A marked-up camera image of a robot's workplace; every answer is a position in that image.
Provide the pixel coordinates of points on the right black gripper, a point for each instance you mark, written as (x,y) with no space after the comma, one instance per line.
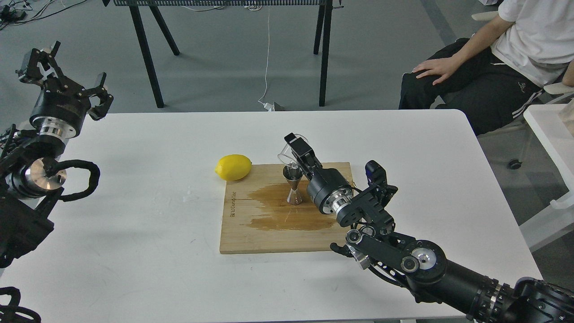
(327,188)

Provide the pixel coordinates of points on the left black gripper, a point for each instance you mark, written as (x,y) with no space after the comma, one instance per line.
(54,113)

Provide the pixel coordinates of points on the steel double jigger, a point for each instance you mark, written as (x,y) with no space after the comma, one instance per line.
(293,177)

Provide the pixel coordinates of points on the small clear glass cup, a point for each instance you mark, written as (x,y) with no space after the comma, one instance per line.
(286,157)

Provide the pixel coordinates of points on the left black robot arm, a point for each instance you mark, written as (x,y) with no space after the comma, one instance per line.
(33,178)

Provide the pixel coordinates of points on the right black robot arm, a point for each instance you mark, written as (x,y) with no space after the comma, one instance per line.
(419,266)

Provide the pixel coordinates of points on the person's right hand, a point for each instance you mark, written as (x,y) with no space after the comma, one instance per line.
(443,67)

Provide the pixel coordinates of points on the yellow lemon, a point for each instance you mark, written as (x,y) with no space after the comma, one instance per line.
(233,167)

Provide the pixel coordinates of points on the wooden cutting board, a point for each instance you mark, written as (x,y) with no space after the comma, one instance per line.
(258,219)

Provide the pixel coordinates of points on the seated person white shirt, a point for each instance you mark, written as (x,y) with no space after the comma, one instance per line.
(526,46)

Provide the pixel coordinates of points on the white side table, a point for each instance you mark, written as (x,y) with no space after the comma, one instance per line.
(555,187)

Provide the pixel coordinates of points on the black metal table frame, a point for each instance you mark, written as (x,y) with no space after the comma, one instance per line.
(196,59)

